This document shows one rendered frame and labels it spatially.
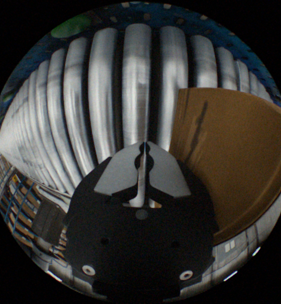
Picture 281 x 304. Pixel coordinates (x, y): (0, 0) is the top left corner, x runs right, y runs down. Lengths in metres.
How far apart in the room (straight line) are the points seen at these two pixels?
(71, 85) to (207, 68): 0.24
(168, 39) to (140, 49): 0.06
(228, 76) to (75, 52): 0.30
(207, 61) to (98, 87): 0.20
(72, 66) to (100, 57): 0.06
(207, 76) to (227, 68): 0.08
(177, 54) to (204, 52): 0.06
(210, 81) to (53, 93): 0.31
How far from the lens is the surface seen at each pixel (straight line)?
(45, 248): 0.89
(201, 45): 0.24
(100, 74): 0.19
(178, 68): 0.18
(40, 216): 0.85
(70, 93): 0.22
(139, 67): 0.17
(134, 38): 0.20
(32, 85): 0.38
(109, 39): 0.22
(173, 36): 0.21
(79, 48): 0.25
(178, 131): 0.15
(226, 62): 0.26
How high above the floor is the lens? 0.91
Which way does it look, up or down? 57 degrees down
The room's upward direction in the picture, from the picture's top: 175 degrees counter-clockwise
